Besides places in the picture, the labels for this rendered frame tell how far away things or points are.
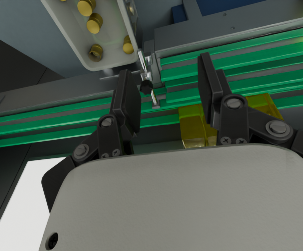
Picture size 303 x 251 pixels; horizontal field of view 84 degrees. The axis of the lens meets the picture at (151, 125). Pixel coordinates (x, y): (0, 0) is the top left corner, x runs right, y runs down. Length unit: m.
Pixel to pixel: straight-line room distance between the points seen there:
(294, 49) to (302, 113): 0.33
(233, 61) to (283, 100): 0.23
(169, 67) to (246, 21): 0.22
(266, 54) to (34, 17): 0.78
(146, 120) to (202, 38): 0.27
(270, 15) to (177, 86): 0.26
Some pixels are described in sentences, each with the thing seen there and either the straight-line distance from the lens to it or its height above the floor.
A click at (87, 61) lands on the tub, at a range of 0.57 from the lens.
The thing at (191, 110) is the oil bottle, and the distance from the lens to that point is 0.46.
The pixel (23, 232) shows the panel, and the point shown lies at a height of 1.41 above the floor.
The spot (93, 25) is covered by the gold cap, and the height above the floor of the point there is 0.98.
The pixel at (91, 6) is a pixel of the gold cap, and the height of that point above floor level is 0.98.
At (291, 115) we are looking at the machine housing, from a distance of 0.73.
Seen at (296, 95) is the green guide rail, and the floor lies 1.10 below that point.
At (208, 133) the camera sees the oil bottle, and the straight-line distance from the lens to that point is 0.42.
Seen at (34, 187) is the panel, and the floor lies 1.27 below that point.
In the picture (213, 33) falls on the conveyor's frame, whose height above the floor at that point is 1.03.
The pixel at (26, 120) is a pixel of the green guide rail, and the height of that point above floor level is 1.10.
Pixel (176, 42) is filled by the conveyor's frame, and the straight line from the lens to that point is 0.48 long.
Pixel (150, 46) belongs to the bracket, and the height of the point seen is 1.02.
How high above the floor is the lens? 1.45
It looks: 36 degrees down
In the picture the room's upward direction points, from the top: 180 degrees counter-clockwise
